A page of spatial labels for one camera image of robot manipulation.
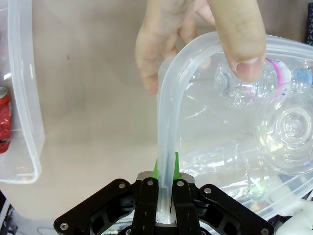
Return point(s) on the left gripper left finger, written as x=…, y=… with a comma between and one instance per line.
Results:
x=146, y=200

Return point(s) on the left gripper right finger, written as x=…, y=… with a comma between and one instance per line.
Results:
x=183, y=203

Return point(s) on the large deep clear plastic container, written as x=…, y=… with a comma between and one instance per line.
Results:
x=168, y=110

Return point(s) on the dark patterned plastic basket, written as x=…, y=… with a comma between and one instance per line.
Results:
x=310, y=27

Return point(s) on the person's right hand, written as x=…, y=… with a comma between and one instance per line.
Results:
x=239, y=36

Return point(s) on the flattened clear plastic bottle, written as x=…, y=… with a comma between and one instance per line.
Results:
x=220, y=166

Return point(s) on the crushed bottle with pink label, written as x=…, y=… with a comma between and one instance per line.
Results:
x=244, y=95

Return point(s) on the clear bottle with round base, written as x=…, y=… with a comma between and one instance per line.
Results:
x=291, y=127

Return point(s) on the crushed red can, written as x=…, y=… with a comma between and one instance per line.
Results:
x=5, y=117

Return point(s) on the bottle with blue label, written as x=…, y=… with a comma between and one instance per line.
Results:
x=302, y=74

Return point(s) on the shallow clear plastic container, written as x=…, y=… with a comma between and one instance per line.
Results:
x=24, y=73

